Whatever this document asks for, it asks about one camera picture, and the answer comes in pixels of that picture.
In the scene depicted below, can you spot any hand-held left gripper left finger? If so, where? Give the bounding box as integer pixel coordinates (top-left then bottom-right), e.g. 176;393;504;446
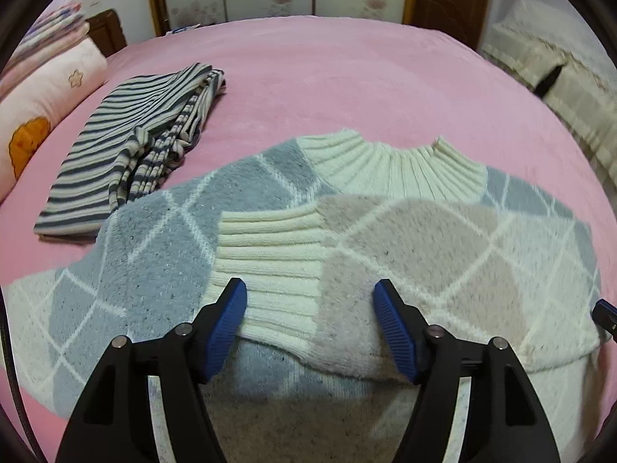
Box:
55;278;248;463

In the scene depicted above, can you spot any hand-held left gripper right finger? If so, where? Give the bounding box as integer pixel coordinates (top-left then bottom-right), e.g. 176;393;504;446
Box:
373;278;563;463

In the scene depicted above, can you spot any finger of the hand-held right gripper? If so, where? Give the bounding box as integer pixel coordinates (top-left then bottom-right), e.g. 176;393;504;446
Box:
592;300;617;336

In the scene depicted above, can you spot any argyle knit sweater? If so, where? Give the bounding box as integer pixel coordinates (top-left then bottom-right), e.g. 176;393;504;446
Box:
6;128;609;463

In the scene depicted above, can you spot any striped folded garment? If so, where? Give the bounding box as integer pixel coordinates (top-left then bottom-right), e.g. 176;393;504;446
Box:
34;63;227;239

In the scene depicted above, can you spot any cream cloth covered furniture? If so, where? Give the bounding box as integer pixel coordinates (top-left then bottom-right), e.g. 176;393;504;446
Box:
477;0;617;194

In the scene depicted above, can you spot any black flat object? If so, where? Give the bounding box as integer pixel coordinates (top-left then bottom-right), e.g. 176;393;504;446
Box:
534;64;565;98

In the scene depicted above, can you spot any pink bed blanket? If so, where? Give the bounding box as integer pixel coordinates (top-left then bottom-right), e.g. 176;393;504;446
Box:
0;18;617;463

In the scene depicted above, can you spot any pink cartoon print pillow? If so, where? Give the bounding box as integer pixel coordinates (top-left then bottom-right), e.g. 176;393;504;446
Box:
0;36;109;203

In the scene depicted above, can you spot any wooden headboard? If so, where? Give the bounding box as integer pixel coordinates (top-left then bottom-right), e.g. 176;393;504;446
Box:
86;8;127;56

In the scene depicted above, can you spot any brown wooden door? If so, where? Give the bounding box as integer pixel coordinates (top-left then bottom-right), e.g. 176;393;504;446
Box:
405;0;492;51

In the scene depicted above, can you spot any striped folded quilt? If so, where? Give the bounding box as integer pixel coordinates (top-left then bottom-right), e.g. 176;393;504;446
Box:
0;0;92;92

